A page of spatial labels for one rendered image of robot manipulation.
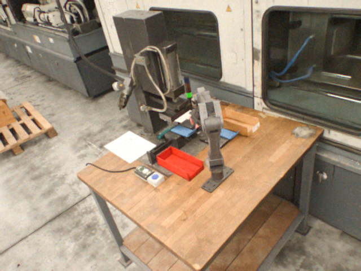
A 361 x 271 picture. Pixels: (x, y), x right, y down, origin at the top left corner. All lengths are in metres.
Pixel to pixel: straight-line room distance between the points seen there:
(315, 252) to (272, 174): 0.97
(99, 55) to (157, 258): 3.41
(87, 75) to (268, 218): 3.46
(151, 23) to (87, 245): 1.85
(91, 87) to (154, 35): 3.32
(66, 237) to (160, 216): 1.53
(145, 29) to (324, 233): 1.88
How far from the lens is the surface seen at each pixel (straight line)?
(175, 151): 1.74
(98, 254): 2.61
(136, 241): 2.28
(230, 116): 2.00
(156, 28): 1.62
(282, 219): 2.28
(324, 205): 2.37
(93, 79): 4.83
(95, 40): 4.78
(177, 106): 1.68
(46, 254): 2.84
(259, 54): 1.97
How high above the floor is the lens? 1.98
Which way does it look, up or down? 35 degrees down
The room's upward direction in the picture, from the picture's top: 11 degrees counter-clockwise
